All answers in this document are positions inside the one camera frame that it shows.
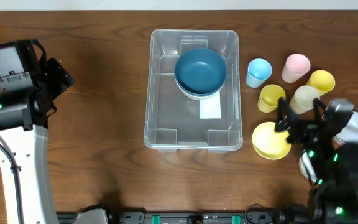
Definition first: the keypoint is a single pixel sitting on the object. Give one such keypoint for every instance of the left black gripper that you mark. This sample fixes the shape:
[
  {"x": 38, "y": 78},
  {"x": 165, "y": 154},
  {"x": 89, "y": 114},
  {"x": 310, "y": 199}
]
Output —
[{"x": 62, "y": 77}]

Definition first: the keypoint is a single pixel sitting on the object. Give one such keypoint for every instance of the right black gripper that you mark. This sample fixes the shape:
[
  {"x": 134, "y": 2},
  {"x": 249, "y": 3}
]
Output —
[{"x": 311, "y": 127}]

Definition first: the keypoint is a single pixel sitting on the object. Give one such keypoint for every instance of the cream white cup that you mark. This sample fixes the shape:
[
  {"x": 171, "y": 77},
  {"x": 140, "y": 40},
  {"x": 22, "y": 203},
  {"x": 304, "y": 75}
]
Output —
[{"x": 302, "y": 100}]

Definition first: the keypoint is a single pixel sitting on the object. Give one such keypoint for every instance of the yellow cup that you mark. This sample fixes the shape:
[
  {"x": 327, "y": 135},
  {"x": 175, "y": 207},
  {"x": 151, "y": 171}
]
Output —
[
  {"x": 269, "y": 97},
  {"x": 322, "y": 81}
]

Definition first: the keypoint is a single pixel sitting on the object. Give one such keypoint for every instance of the cream green bowl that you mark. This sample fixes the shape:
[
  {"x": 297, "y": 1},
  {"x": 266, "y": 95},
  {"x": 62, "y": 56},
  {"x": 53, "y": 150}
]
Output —
[{"x": 198, "y": 97}]

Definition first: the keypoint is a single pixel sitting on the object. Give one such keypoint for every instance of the dark blue bowl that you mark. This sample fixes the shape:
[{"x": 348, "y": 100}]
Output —
[
  {"x": 200, "y": 70},
  {"x": 202, "y": 93}
]

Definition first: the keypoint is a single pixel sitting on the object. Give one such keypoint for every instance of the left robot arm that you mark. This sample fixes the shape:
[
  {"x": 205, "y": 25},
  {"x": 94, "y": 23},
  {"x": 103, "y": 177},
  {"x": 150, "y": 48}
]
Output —
[{"x": 23, "y": 160}]

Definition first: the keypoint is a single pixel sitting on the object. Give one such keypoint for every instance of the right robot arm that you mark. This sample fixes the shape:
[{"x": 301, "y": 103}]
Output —
[{"x": 333, "y": 197}]

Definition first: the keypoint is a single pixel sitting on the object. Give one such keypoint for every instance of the pink cup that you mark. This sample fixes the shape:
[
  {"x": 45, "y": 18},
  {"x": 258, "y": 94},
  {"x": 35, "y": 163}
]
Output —
[{"x": 295, "y": 67}]

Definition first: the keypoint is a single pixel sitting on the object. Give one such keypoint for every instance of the yellow small bowl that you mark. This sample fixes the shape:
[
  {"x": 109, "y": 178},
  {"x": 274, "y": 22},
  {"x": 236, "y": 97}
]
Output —
[{"x": 268, "y": 143}]

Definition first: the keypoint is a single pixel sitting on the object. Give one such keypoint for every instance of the white small bowl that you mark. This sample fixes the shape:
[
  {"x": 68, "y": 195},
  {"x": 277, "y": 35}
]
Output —
[{"x": 306, "y": 167}]

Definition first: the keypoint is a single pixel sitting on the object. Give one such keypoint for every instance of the light blue cup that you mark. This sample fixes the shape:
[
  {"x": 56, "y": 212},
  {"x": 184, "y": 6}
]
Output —
[{"x": 258, "y": 71}]

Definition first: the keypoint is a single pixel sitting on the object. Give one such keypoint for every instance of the grey blue small bowl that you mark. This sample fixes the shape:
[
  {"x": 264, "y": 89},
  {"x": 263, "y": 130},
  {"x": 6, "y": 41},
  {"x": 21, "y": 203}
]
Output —
[{"x": 349, "y": 134}]

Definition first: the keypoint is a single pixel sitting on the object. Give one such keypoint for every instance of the white label in bin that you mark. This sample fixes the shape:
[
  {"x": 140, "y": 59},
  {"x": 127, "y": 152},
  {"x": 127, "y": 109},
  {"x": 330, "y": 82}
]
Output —
[{"x": 210, "y": 108}]

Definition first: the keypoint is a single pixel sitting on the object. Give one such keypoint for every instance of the clear plastic storage bin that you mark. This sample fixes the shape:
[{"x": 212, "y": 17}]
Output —
[{"x": 172, "y": 120}]

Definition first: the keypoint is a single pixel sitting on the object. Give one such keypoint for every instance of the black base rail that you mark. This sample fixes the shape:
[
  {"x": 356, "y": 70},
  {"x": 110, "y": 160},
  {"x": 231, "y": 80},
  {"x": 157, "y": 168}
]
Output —
[{"x": 251, "y": 216}]

